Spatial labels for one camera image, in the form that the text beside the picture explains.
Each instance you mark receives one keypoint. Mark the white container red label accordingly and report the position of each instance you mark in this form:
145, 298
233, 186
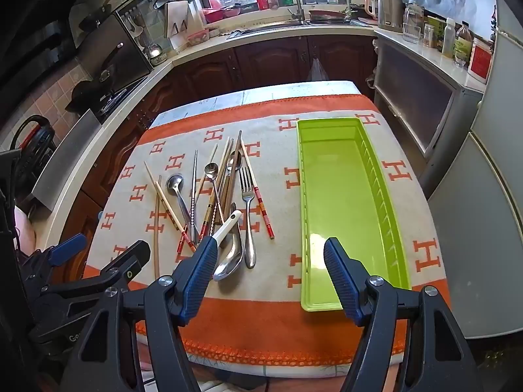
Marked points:
480, 59

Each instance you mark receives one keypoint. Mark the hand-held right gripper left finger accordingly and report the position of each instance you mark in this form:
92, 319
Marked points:
200, 277

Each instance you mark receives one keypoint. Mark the white ceramic spoon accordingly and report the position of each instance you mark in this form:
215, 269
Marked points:
229, 222

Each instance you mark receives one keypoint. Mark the black wok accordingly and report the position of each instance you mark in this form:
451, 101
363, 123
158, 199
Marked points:
83, 94

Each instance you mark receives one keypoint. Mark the grey refrigerator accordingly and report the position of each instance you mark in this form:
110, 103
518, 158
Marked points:
490, 212

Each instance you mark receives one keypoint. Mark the small steel spoon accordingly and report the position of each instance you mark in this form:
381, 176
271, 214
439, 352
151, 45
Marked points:
211, 168
174, 182

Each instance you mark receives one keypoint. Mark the steel electric kettle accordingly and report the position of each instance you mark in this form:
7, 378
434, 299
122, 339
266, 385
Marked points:
390, 8

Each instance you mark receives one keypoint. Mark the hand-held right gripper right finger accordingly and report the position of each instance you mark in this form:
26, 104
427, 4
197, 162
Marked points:
343, 281

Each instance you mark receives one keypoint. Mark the green plastic utensil tray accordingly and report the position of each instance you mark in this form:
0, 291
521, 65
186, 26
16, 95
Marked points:
343, 212

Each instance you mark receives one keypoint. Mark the steel sink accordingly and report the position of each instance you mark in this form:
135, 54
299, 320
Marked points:
278, 28

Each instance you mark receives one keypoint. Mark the stainless steel panel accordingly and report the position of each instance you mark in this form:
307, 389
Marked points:
69, 159

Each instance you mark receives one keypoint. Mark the pink white kettle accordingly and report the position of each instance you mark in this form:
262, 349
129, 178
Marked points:
371, 6

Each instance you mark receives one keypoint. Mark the pink bowl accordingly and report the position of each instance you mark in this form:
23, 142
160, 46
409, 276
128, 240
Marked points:
212, 14

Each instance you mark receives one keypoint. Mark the pink food container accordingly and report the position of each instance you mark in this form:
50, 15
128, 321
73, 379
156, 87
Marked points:
197, 36

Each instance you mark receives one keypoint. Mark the light bamboo chopstick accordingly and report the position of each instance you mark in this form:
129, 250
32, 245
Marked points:
157, 232

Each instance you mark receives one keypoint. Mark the steel chopstick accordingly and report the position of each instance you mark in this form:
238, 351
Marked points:
196, 171
193, 171

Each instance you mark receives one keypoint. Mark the white plastic bottle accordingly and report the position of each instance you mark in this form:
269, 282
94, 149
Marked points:
448, 41

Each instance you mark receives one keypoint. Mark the steel fork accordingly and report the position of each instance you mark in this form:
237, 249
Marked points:
249, 245

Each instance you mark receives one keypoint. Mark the clear bottle green label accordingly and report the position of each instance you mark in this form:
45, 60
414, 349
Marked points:
463, 47

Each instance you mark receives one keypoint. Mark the small steel teapot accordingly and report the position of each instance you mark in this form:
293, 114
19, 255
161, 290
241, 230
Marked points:
155, 53

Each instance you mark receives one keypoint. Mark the patterned end bamboo chopstick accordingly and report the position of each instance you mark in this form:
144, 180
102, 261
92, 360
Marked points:
220, 183
212, 200

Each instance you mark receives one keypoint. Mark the pale patterned tablecloth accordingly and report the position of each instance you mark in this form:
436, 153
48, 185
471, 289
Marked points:
261, 90

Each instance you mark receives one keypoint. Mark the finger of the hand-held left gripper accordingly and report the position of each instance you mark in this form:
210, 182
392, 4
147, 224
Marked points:
67, 249
122, 263

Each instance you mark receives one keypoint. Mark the white cutting board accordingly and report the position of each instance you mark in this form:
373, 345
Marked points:
175, 16

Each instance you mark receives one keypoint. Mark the black steel integrated stove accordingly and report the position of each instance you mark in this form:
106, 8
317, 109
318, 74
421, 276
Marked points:
122, 45

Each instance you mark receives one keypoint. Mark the white plastic bag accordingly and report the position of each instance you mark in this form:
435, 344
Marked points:
316, 71

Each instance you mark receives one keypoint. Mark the steel kitchen faucet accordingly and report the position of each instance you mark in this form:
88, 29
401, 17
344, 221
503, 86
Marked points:
298, 4

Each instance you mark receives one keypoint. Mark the dark wooden kitchen cabinets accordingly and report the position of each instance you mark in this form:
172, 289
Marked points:
265, 61

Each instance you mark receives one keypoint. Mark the brown wooden chopstick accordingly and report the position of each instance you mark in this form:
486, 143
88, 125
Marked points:
229, 190
237, 147

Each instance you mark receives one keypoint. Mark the clear glass jar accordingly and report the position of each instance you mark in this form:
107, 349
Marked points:
412, 24

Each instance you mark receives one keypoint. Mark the orange white printed blanket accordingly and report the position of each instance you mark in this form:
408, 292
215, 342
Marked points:
265, 294

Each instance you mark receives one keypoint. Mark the large steel spoon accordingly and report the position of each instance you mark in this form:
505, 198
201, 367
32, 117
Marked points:
229, 261

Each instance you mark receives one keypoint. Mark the black object with red trim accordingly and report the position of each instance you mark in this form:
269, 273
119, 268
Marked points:
34, 147

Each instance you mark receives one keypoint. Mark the white kitchen countertop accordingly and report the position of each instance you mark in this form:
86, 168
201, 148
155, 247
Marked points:
196, 47

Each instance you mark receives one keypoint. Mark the red pan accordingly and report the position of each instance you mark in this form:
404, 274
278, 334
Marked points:
329, 15

